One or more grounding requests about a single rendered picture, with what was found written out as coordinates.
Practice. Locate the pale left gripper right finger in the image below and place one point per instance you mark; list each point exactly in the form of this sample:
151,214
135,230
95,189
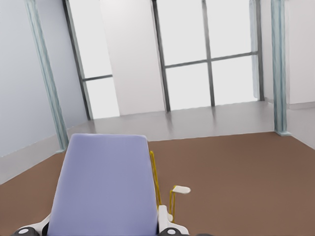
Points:
164,218

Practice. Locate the pale left gripper left finger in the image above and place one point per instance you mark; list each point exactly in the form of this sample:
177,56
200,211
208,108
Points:
37,227

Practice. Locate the silver frame post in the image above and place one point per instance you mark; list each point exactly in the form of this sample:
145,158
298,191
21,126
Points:
46,73
279,73

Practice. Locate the grey window frame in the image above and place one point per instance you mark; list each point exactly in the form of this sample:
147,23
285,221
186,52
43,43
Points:
208,60

